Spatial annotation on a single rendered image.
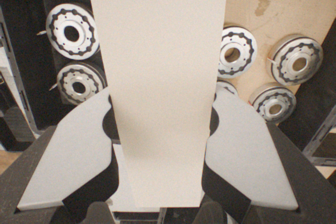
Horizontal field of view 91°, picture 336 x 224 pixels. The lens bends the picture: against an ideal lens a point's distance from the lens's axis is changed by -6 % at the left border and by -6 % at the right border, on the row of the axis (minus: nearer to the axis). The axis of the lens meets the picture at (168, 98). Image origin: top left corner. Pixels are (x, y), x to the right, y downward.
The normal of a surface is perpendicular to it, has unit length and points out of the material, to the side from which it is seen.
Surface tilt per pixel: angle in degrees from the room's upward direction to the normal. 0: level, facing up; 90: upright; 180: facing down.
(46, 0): 0
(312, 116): 90
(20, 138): 0
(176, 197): 0
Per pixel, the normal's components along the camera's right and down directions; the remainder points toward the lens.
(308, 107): -0.99, -0.11
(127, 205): 0.00, 0.51
